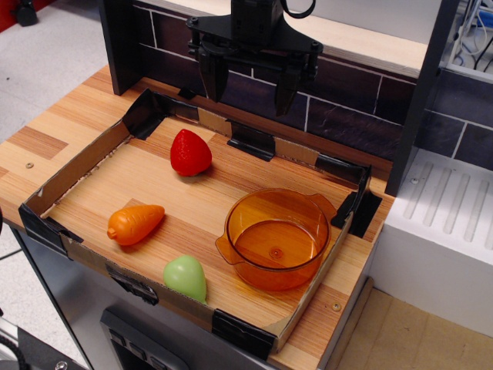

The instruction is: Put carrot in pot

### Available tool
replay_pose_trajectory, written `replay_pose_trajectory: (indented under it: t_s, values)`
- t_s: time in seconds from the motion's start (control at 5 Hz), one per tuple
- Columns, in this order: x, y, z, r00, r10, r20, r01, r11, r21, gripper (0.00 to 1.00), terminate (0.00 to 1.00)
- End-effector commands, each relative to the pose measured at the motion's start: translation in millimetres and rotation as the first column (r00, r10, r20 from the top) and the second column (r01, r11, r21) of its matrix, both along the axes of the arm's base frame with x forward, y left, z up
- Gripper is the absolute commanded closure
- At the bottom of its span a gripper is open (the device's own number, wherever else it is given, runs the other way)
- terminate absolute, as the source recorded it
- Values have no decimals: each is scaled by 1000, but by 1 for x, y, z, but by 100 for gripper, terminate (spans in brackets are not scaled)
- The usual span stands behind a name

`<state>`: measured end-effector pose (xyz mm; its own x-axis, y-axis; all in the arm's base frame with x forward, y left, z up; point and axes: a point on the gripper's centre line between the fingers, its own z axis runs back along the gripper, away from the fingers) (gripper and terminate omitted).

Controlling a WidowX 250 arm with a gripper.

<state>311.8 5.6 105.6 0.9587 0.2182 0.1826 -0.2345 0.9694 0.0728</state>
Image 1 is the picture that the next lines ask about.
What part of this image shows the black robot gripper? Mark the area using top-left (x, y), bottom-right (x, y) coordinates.
top-left (186, 1), bottom-right (323, 116)

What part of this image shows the orange plastic toy carrot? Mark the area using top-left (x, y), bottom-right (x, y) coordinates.
top-left (106, 205), bottom-right (165, 246)

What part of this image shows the cardboard fence with black tape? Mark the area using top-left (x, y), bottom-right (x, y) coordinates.
top-left (19, 90), bottom-right (387, 359)

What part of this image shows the transparent orange plastic pot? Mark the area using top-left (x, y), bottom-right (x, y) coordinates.
top-left (216, 189), bottom-right (337, 291)

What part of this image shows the red plastic toy strawberry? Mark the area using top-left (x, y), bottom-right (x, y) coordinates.
top-left (170, 129), bottom-right (213, 177)

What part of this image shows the green plastic toy pear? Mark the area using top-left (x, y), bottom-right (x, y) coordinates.
top-left (163, 255), bottom-right (207, 304)

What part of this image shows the white toy sink drainboard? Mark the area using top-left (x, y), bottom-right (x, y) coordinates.
top-left (370, 150), bottom-right (492, 336)

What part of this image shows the grey toy oven front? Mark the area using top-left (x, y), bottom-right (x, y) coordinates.
top-left (99, 308), bottom-right (196, 369)

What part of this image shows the dark grey shelf frame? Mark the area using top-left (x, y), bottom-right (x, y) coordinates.
top-left (97, 1), bottom-right (459, 196)

